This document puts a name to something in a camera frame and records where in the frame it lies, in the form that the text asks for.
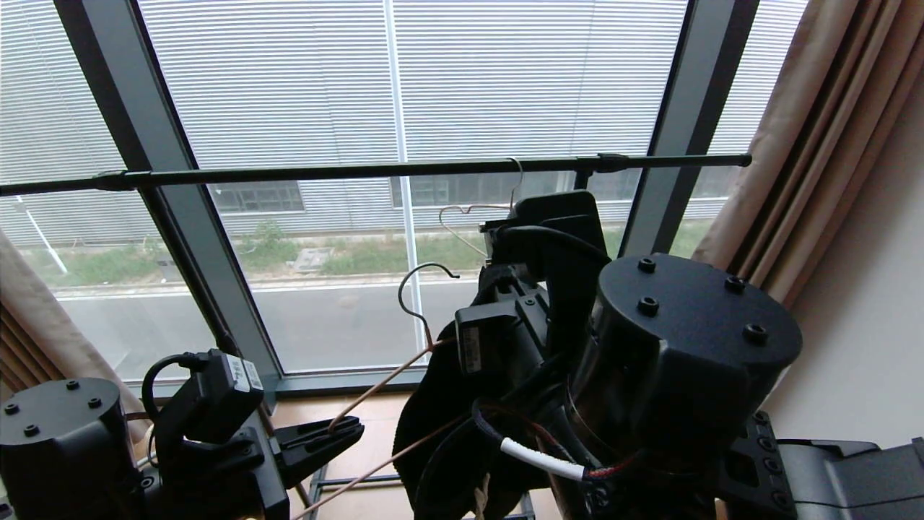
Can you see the black garment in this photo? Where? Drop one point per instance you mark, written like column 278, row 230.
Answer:
column 433, row 412

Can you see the window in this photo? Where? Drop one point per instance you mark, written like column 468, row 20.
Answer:
column 696, row 94

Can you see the black clothes rack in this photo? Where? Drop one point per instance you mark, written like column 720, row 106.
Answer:
column 289, row 173

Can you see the brown curtain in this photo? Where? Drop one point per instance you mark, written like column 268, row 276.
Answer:
column 36, row 318
column 816, row 144

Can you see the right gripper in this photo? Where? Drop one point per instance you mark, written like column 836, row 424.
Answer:
column 505, row 332

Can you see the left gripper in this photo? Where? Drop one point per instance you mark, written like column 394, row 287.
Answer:
column 216, row 477

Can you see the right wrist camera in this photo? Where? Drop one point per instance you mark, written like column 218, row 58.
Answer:
column 556, row 213

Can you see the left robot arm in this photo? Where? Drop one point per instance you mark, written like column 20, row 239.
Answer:
column 65, row 433

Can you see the pink clothes hanger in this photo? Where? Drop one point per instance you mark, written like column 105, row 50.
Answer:
column 462, row 209
column 382, row 388

